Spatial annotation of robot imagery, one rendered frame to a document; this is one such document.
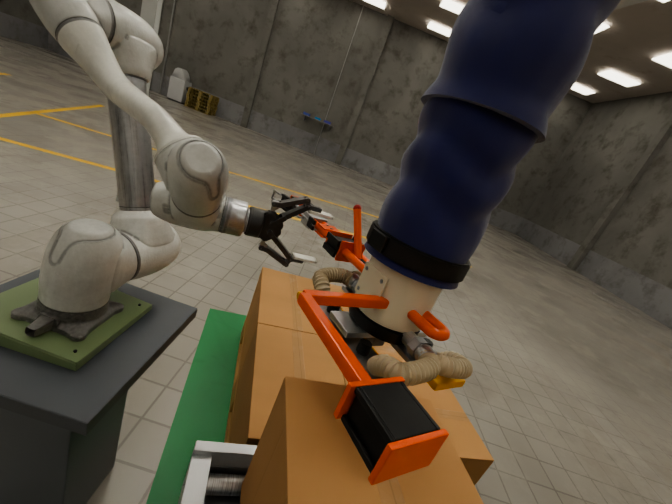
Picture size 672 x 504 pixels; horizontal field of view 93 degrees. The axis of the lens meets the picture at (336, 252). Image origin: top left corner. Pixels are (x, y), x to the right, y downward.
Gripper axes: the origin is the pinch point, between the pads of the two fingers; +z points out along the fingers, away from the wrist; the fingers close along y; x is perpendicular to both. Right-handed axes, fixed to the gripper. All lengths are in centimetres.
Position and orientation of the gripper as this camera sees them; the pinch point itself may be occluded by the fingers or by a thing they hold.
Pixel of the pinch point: (320, 238)
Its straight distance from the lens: 88.9
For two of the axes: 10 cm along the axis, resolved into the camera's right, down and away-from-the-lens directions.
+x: 2.6, 4.3, -8.6
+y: -3.5, 8.8, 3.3
